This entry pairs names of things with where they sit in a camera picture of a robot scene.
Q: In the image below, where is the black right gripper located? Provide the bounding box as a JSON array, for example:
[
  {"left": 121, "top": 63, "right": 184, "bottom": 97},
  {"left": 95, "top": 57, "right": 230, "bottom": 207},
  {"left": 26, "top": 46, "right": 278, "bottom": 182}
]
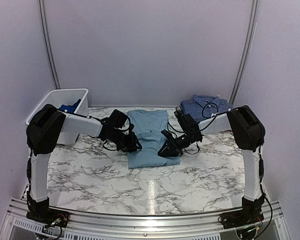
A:
[{"left": 157, "top": 133, "right": 200, "bottom": 158}]

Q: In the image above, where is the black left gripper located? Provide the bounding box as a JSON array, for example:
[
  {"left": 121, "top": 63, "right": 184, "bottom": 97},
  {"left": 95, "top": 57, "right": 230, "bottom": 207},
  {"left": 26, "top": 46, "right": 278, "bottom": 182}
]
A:
[{"left": 110, "top": 128, "right": 143, "bottom": 153}]

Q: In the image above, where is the light blue garment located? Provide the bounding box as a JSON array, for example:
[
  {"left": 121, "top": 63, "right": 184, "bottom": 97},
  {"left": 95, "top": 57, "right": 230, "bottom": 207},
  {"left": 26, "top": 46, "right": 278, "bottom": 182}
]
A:
[{"left": 127, "top": 109, "right": 181, "bottom": 169}]

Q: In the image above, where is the blue checked shirt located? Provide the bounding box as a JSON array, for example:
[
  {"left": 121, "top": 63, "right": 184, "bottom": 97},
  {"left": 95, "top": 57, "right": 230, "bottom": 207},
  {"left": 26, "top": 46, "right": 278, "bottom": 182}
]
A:
[{"left": 180, "top": 94, "right": 233, "bottom": 123}]

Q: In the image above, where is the dark blue garment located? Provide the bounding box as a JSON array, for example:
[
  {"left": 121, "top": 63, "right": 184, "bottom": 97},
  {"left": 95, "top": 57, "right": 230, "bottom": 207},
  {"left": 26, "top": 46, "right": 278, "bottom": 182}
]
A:
[{"left": 58, "top": 99, "right": 81, "bottom": 113}]

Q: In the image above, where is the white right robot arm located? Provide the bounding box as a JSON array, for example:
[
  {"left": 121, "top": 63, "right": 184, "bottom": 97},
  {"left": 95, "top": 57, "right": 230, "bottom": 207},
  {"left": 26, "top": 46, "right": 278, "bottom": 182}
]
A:
[{"left": 157, "top": 105, "right": 266, "bottom": 203}]

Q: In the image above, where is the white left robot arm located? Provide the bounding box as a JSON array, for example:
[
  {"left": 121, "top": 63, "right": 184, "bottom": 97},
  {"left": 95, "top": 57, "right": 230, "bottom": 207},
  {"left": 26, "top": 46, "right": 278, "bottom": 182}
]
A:
[{"left": 26, "top": 104, "right": 142, "bottom": 203}]

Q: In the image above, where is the white plastic laundry bin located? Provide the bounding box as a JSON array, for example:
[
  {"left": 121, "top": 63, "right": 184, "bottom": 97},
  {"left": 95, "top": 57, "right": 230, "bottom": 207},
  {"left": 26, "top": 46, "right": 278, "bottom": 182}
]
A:
[{"left": 25, "top": 88, "right": 89, "bottom": 146}]

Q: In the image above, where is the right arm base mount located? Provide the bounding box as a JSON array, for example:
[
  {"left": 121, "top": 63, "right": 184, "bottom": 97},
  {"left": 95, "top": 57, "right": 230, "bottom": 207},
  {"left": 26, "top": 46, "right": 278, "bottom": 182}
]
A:
[{"left": 218, "top": 195, "right": 265, "bottom": 229}]

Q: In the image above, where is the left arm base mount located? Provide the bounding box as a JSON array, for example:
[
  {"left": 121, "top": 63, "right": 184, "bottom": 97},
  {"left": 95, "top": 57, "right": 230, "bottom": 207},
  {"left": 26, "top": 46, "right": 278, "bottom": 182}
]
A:
[{"left": 26, "top": 190, "right": 70, "bottom": 228}]

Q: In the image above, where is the aluminium front frame rail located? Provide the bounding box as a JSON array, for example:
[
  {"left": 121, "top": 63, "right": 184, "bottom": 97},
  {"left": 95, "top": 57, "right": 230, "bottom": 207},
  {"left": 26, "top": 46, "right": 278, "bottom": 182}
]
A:
[{"left": 0, "top": 198, "right": 291, "bottom": 240}]

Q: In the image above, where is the left wall aluminium post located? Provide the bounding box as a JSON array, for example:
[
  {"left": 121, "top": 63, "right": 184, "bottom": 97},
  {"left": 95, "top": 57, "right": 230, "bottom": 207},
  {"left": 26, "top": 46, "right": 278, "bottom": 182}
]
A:
[{"left": 37, "top": 0, "right": 61, "bottom": 90}]

